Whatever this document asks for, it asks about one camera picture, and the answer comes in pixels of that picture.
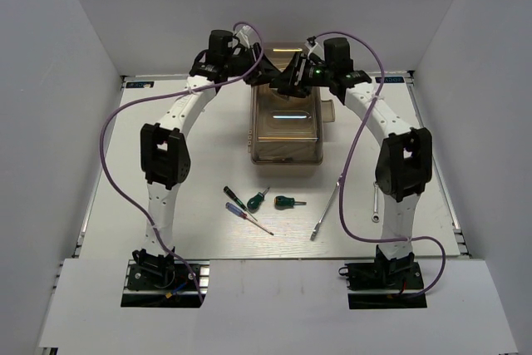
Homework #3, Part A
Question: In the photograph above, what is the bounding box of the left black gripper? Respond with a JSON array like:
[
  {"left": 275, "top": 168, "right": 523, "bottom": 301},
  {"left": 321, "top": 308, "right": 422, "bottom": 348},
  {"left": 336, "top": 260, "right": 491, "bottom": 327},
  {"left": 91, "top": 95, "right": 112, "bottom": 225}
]
[{"left": 225, "top": 42, "right": 282, "bottom": 87}]

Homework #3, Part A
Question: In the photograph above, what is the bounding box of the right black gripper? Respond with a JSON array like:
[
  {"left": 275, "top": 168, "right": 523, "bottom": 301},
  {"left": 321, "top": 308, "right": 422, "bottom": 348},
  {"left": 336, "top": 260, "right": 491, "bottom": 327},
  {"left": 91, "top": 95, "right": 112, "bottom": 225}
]
[{"left": 269, "top": 51, "right": 334, "bottom": 98}]

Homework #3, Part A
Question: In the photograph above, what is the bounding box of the beige plastic toolbox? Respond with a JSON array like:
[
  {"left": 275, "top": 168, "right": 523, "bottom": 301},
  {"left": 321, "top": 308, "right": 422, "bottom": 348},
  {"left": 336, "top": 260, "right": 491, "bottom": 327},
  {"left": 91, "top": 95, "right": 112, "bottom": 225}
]
[{"left": 245, "top": 41, "right": 337, "bottom": 179}]

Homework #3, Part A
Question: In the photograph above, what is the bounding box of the long silver wrench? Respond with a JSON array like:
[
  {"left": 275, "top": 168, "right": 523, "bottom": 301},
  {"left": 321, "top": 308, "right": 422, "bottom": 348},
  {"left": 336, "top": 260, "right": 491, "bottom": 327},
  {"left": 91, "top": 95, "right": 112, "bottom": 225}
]
[{"left": 309, "top": 180, "right": 340, "bottom": 241}]

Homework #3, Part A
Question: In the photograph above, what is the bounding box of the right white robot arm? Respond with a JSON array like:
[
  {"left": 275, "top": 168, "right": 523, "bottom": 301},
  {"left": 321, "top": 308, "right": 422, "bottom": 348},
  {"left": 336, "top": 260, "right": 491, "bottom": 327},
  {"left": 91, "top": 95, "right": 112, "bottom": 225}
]
[{"left": 270, "top": 37, "right": 432, "bottom": 290}]

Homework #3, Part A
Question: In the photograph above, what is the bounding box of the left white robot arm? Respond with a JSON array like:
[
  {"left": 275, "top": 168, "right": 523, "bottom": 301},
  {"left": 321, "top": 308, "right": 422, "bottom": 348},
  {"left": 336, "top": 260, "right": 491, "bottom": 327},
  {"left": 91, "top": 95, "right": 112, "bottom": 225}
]
[{"left": 133, "top": 25, "right": 266, "bottom": 288}]

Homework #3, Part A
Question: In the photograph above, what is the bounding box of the green orange stubby screwdriver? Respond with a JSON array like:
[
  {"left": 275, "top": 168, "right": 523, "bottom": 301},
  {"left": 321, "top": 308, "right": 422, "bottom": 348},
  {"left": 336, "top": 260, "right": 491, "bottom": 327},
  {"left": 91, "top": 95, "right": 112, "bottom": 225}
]
[{"left": 274, "top": 195, "right": 307, "bottom": 210}]

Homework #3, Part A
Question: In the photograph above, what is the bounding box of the black precision screwdriver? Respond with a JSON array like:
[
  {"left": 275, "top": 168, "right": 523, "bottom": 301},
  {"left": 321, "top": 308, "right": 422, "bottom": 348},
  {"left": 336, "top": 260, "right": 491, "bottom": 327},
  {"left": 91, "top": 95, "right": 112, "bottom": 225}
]
[{"left": 223, "top": 186, "right": 257, "bottom": 221}]

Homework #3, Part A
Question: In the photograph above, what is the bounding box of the short silver wrench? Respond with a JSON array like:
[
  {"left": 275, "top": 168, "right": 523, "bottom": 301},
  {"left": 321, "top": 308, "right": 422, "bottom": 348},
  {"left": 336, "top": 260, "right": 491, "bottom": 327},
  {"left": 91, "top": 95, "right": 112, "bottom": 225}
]
[{"left": 372, "top": 182, "right": 380, "bottom": 223}]

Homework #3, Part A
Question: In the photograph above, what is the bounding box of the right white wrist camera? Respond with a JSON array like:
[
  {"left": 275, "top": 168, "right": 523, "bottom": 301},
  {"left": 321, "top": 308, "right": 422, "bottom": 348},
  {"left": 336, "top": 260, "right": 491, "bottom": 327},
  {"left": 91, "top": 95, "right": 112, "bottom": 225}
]
[{"left": 305, "top": 37, "right": 323, "bottom": 58}]

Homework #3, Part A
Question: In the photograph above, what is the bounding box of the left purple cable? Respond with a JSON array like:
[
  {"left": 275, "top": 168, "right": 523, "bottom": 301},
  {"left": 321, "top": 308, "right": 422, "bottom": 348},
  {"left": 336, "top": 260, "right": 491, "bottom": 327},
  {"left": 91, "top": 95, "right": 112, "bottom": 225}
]
[{"left": 101, "top": 20, "right": 266, "bottom": 302}]

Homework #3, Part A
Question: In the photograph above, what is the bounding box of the purple cable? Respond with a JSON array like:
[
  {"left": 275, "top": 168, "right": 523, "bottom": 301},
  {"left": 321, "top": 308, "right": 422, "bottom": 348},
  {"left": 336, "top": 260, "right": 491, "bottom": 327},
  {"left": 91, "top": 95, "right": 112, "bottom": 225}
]
[
  {"left": 307, "top": 30, "right": 446, "bottom": 298},
  {"left": 101, "top": 20, "right": 266, "bottom": 302}
]

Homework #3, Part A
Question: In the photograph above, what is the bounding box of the blue handled screwdriver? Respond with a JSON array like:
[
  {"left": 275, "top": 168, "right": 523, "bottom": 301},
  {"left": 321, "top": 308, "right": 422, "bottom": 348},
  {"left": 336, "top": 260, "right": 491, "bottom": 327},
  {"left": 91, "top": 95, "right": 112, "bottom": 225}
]
[{"left": 225, "top": 202, "right": 274, "bottom": 236}]

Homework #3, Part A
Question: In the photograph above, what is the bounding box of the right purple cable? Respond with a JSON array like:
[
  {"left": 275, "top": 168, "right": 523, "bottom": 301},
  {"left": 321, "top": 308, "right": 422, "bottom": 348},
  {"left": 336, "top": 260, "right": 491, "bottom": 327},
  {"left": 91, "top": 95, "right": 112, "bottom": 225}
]
[{"left": 307, "top": 30, "right": 446, "bottom": 298}]

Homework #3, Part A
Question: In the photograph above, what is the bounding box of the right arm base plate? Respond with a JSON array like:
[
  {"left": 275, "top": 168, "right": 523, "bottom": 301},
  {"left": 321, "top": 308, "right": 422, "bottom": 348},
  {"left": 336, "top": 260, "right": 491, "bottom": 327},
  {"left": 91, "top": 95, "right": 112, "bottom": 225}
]
[{"left": 338, "top": 262, "right": 427, "bottom": 310}]

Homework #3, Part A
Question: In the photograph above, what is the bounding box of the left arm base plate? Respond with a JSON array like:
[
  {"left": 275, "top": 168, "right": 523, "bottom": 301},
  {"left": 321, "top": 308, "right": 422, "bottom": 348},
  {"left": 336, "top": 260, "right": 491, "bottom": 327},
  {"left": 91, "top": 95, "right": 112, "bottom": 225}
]
[{"left": 121, "top": 261, "right": 209, "bottom": 308}]

